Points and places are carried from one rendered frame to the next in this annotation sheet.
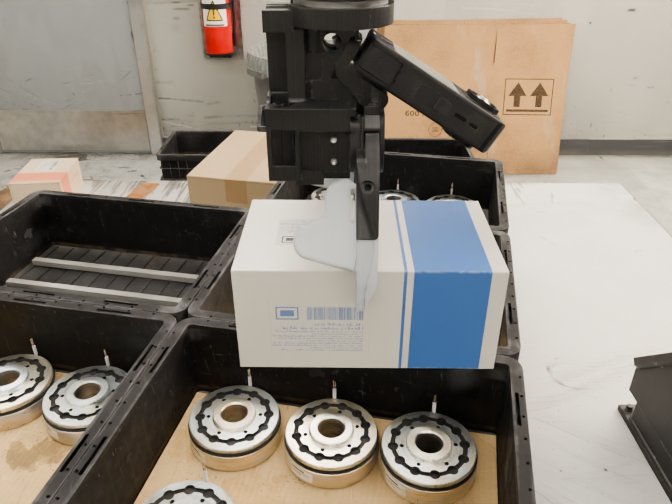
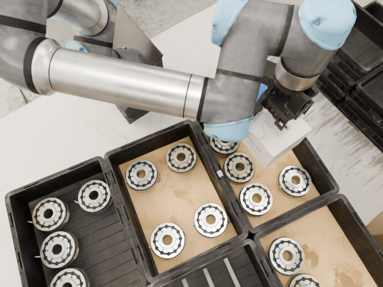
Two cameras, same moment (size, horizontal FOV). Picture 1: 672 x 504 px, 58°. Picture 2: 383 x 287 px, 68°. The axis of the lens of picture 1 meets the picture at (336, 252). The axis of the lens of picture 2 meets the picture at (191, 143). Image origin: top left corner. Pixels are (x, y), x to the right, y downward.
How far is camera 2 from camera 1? 0.87 m
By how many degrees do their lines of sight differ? 74
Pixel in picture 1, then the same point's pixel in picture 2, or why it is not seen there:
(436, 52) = not seen: outside the picture
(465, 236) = not seen: hidden behind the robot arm
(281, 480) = (257, 175)
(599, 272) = (28, 154)
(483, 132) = not seen: hidden behind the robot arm
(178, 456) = (274, 210)
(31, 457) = (311, 254)
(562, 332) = (91, 154)
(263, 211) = (277, 147)
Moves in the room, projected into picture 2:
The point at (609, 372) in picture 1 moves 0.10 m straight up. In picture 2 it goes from (109, 131) to (102, 120)
